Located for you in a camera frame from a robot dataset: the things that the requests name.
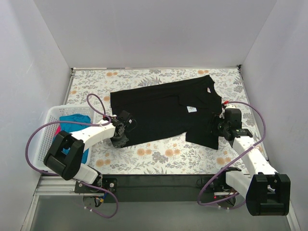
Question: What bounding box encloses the black t shirt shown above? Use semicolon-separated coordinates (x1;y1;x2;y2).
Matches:
110;75;222;150

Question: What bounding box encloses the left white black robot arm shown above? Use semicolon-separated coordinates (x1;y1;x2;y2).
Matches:
43;111;137;193

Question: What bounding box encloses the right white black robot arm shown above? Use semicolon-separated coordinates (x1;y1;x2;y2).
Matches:
212;107;291;216

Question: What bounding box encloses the floral tablecloth mat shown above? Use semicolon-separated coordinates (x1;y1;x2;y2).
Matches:
66;68;262;174

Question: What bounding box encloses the blue t shirt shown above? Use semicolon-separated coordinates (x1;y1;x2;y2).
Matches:
59;114;91;164

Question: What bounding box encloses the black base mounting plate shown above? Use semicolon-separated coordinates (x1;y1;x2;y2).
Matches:
74;174;248;204

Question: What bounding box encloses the pink t shirt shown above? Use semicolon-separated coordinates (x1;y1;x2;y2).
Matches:
54;126;61;136

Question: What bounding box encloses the white plastic laundry basket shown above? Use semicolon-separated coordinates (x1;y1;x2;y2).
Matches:
32;104;97;172

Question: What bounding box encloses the aluminium frame rail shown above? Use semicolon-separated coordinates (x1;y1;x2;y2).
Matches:
36;175;248;195

